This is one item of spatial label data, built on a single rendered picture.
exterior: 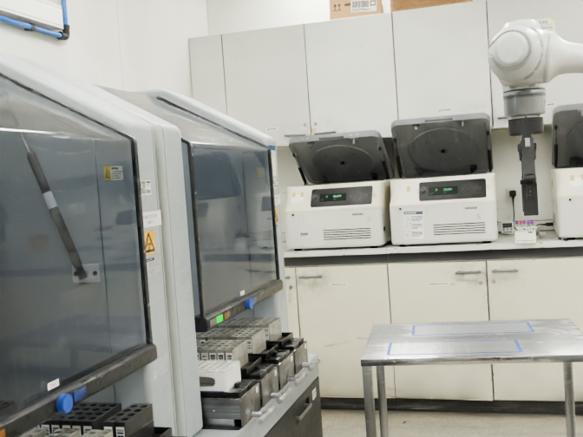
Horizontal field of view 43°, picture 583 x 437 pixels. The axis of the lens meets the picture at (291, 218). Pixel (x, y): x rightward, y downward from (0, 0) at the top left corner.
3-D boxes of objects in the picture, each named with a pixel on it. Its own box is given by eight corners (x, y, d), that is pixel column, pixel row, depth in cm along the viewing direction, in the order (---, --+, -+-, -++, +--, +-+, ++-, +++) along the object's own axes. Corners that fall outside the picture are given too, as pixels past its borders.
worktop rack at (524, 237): (535, 243, 371) (534, 231, 371) (514, 244, 375) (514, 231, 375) (540, 237, 399) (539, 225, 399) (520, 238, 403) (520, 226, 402)
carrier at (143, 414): (146, 433, 147) (143, 402, 147) (155, 433, 146) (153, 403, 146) (116, 454, 136) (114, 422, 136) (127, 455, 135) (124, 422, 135)
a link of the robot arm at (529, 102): (544, 91, 168) (546, 118, 168) (502, 95, 171) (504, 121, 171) (546, 88, 159) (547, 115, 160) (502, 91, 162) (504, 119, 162)
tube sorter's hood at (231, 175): (16, 334, 186) (-6, 79, 182) (134, 293, 244) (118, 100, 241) (207, 332, 171) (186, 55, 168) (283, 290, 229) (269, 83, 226)
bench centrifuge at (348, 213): (284, 251, 414) (276, 136, 411) (315, 240, 473) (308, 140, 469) (383, 248, 397) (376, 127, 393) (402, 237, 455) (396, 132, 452)
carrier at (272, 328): (276, 336, 229) (274, 317, 229) (282, 336, 229) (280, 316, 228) (263, 345, 218) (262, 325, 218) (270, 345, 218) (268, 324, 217)
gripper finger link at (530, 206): (536, 182, 159) (536, 182, 159) (538, 214, 160) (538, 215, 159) (521, 183, 160) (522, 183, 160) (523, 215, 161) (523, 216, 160)
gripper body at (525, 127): (544, 114, 160) (546, 157, 161) (542, 116, 168) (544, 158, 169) (507, 117, 162) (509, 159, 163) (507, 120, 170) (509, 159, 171)
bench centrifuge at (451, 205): (390, 248, 396) (383, 118, 393) (404, 237, 456) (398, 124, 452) (499, 243, 381) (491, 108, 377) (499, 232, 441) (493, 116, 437)
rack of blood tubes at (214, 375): (114, 395, 182) (112, 370, 182) (134, 383, 192) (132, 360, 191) (227, 397, 174) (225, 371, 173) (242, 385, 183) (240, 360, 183)
